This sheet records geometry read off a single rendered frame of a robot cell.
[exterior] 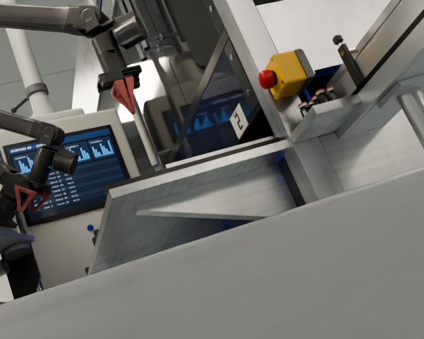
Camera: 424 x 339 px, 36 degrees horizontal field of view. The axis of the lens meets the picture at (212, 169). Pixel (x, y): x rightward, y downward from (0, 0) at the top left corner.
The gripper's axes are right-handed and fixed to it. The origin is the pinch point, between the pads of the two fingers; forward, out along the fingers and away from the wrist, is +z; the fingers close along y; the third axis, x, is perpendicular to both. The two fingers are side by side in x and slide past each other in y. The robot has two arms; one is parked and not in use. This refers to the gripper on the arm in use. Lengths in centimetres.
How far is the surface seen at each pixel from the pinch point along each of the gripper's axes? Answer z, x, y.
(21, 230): -7, 80, -26
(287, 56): 7.5, -21.4, 29.0
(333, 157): 28.6, -12.1, 33.6
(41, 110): -53, 93, -4
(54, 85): -187, 317, 47
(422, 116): 33, -34, 42
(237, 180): 24.0, -2.3, 15.2
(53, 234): -5, 88, -16
